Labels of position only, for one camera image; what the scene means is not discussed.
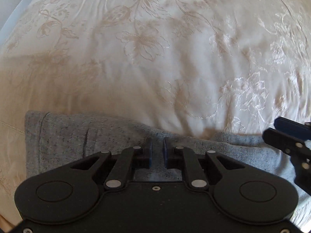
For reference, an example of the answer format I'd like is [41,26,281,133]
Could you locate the grey knit pants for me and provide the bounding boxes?
[24,110,311,196]

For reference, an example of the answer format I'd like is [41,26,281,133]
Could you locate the cream embroidered bedspread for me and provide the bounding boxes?
[1,0,310,230]

